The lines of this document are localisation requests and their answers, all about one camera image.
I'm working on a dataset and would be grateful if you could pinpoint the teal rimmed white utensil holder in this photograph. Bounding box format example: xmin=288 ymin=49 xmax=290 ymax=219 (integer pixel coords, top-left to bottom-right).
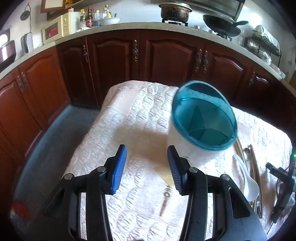
xmin=167 ymin=80 xmax=238 ymax=165

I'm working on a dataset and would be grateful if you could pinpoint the grey stone countertop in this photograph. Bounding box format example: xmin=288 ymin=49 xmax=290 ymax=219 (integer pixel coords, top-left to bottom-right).
xmin=0 ymin=22 xmax=296 ymax=93

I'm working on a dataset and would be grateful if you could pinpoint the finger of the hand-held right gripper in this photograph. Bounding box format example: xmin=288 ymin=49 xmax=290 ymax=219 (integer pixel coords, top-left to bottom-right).
xmin=272 ymin=178 xmax=290 ymax=223
xmin=266 ymin=163 xmax=289 ymax=179

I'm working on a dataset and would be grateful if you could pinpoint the red object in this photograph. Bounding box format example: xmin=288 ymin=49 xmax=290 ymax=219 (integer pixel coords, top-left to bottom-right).
xmin=11 ymin=202 xmax=29 ymax=220

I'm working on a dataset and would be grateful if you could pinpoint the wooden wall cabinet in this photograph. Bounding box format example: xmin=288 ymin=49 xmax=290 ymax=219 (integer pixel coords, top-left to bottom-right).
xmin=40 ymin=0 xmax=84 ymax=14

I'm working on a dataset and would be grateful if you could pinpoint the silver rice cooker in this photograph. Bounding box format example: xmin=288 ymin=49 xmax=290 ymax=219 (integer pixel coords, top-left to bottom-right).
xmin=0 ymin=29 xmax=17 ymax=70

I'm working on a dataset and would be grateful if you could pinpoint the white grey electric kettle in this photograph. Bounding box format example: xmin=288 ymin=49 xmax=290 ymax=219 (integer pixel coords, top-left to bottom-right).
xmin=21 ymin=32 xmax=34 ymax=54

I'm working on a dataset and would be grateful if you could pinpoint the white ceramic spoon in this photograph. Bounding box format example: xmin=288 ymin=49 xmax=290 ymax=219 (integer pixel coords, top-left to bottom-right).
xmin=232 ymin=154 xmax=259 ymax=201

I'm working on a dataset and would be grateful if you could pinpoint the black wok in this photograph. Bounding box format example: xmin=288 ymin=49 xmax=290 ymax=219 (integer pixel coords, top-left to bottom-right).
xmin=203 ymin=14 xmax=249 ymax=37

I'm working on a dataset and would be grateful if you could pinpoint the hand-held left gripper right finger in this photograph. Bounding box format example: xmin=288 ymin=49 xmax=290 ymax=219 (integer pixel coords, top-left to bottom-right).
xmin=167 ymin=146 xmax=269 ymax=241

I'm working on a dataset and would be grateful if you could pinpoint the black wire dish rack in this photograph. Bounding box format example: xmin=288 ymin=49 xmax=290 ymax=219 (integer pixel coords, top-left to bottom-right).
xmin=245 ymin=25 xmax=282 ymax=66

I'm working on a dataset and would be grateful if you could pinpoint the gas stove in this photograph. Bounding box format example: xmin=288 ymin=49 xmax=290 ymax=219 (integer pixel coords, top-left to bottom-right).
xmin=162 ymin=20 xmax=232 ymax=41

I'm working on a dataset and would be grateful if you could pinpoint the cream microwave oven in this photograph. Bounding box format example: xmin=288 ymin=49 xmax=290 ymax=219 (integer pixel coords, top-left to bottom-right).
xmin=42 ymin=11 xmax=80 ymax=43

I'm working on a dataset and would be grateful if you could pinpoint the floral lidded tureen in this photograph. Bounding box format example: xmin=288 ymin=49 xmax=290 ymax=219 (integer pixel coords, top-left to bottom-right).
xmin=258 ymin=50 xmax=272 ymax=65

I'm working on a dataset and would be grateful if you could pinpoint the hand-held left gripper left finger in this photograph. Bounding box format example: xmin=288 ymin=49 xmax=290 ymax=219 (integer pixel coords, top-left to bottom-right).
xmin=44 ymin=144 xmax=128 ymax=241

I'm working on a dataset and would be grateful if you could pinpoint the white quilted cloth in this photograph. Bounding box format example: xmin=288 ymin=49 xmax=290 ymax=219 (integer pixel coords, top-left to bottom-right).
xmin=63 ymin=80 xmax=293 ymax=241

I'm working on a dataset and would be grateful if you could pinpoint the dark cooking pot with lid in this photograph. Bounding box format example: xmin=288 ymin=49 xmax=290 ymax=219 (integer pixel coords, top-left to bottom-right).
xmin=159 ymin=2 xmax=193 ymax=22

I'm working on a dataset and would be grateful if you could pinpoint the black round wall hanger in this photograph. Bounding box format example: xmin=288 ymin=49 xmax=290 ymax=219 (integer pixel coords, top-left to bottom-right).
xmin=20 ymin=5 xmax=31 ymax=21

